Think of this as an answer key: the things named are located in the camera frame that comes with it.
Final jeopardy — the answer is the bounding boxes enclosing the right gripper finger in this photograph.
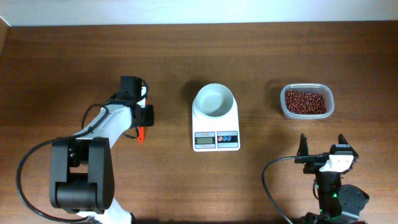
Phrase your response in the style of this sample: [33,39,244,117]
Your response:
[329,134,359,162]
[297,133,308,157]

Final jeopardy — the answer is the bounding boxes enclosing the orange measuring scoop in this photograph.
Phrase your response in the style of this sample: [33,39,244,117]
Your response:
[137,100,149,144]

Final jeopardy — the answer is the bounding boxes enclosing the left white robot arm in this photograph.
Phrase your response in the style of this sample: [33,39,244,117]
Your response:
[50,76,154,223]

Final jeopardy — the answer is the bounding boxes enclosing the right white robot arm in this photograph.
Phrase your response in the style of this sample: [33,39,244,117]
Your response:
[294,134,369,223]

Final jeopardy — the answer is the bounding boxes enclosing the white round bowl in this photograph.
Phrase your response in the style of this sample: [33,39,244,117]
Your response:
[193,83,234,118]

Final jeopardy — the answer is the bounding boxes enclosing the white digital kitchen scale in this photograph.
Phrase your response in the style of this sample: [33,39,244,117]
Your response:
[192,97,241,152]

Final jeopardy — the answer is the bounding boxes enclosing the red beans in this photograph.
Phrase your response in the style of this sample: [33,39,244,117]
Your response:
[284,90,326,114]

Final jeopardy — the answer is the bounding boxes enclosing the clear plastic container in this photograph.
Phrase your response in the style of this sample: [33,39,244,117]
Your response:
[280,83,335,119]

